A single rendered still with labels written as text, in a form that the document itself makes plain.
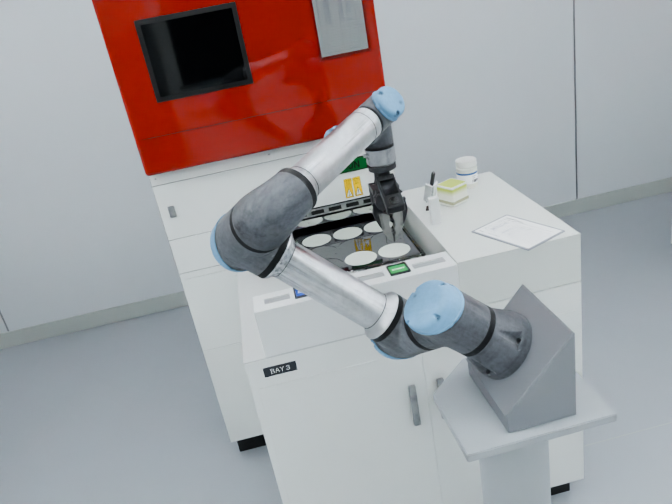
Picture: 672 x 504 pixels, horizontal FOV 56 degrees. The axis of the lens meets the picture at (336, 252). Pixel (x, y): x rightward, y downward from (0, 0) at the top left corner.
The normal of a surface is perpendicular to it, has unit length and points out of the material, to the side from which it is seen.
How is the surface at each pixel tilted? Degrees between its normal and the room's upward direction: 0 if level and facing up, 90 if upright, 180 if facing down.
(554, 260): 90
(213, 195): 90
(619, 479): 0
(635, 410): 0
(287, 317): 90
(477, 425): 0
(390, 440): 90
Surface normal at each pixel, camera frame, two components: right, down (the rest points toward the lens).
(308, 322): 0.17, 0.38
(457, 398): -0.17, -0.90
